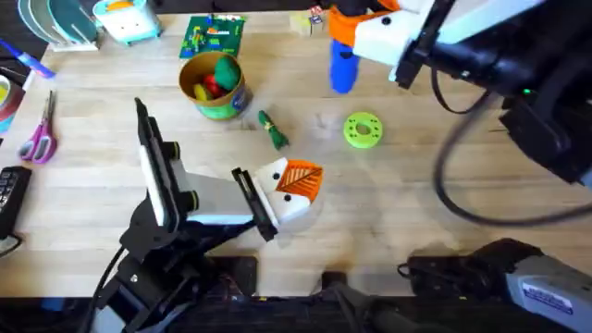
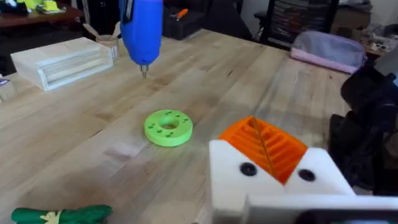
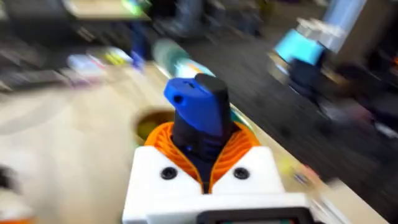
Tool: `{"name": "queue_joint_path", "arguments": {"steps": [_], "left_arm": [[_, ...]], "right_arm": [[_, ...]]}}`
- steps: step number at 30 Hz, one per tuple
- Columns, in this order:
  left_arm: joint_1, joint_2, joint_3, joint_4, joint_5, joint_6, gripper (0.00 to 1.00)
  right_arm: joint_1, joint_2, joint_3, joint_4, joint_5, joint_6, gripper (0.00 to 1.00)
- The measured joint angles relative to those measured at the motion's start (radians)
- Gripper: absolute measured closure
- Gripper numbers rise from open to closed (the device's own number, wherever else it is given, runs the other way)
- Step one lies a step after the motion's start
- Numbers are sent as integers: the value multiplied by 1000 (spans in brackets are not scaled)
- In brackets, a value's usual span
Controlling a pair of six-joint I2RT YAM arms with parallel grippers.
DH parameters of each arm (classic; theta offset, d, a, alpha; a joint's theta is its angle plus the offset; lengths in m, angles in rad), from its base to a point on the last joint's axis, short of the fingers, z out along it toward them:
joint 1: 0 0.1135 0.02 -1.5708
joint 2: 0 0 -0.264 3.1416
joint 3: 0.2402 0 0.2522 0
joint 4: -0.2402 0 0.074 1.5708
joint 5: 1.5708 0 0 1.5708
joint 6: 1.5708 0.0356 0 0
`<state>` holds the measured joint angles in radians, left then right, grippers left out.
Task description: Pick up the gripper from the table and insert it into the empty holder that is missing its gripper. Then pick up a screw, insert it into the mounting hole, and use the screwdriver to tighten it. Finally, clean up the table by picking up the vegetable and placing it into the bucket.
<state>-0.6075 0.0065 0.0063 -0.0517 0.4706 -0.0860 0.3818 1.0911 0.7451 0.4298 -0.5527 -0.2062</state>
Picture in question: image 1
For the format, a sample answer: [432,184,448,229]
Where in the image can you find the green vegetable toy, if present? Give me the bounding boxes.
[257,109,290,151]

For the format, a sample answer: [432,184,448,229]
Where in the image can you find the black remote control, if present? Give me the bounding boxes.
[0,166,33,240]

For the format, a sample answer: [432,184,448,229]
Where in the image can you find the green disc with holes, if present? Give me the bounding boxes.
[342,111,385,150]

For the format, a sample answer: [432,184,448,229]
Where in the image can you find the purple handled scissors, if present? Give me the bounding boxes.
[18,90,59,165]

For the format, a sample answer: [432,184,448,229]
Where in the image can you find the rack with plates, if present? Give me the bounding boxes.
[17,0,101,53]

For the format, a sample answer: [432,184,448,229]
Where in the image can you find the light blue toy toaster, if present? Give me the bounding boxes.
[92,0,164,46]

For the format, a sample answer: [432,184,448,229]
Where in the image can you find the blue electric screwdriver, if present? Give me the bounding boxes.
[328,39,362,95]

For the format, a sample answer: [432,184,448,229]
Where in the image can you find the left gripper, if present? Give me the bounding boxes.
[120,141,324,267]

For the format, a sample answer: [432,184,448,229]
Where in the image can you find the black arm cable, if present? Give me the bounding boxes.
[78,246,127,333]
[430,68,592,228]

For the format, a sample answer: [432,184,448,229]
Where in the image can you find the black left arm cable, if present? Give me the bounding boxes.
[78,246,127,333]

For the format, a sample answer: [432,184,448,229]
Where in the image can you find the green board with blocks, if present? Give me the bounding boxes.
[179,13,247,60]

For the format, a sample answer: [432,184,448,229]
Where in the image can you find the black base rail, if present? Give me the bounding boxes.
[0,271,592,333]

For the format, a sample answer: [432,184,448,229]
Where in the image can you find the tape roll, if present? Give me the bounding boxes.
[0,73,27,136]

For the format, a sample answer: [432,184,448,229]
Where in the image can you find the pale wooden toy block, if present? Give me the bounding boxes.
[289,6,327,38]

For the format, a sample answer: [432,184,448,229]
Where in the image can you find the brown tub with toys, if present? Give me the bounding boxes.
[178,50,253,122]

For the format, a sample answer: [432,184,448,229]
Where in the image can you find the blue pen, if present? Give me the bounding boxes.
[0,39,57,80]

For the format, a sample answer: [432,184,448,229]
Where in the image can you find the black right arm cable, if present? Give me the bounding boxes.
[430,68,592,228]

